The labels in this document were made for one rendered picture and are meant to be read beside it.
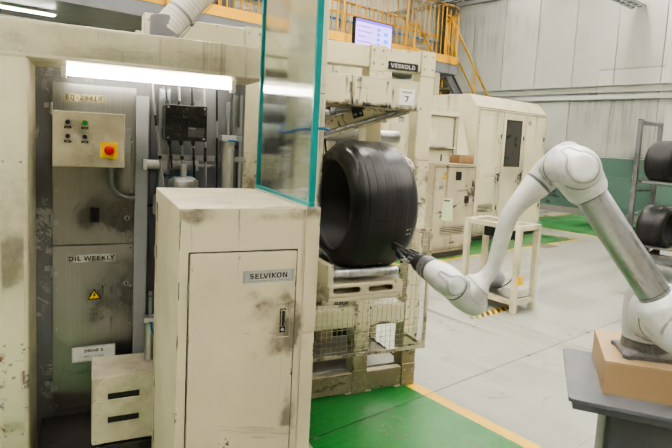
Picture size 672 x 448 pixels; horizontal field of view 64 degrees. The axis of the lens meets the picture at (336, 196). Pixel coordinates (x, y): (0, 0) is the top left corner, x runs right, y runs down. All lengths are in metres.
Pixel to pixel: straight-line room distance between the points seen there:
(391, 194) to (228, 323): 0.96
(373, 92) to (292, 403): 1.56
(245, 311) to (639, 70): 12.94
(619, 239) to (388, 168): 0.91
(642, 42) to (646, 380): 12.27
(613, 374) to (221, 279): 1.36
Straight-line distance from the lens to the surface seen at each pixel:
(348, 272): 2.33
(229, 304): 1.53
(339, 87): 2.60
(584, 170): 1.78
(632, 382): 2.16
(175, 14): 2.44
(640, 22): 14.20
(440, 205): 7.09
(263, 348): 1.61
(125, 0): 7.55
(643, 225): 7.59
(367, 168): 2.22
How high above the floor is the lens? 1.46
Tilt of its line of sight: 6 degrees down
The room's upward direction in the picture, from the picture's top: 3 degrees clockwise
